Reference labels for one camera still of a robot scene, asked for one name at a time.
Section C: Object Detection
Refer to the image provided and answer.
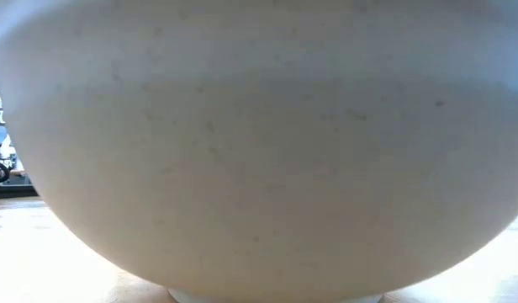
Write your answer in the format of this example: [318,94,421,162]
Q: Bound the white bowl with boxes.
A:
[0,0,518,303]

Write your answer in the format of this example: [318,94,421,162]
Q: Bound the black aluminium frame rail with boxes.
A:
[0,183,40,199]

